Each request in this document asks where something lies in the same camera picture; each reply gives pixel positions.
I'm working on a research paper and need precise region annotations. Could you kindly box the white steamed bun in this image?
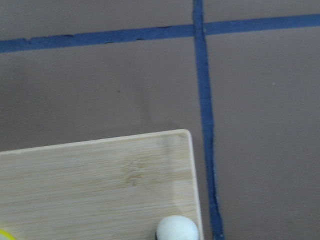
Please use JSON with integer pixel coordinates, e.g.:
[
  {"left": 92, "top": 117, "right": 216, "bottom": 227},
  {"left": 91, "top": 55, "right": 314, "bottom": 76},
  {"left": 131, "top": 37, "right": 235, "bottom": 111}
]
[{"left": 155, "top": 215, "right": 200, "bottom": 240}]

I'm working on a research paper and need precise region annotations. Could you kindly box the bamboo cutting board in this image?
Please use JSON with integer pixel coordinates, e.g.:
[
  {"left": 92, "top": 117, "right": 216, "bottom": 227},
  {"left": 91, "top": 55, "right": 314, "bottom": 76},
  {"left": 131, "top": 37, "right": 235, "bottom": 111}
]
[{"left": 0, "top": 129, "right": 203, "bottom": 240}]

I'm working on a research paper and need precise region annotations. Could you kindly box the top lemon slice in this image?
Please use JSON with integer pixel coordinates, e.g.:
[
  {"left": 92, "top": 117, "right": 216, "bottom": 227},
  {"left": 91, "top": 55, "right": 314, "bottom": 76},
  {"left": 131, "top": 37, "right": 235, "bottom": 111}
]
[{"left": 0, "top": 229, "right": 16, "bottom": 240}]

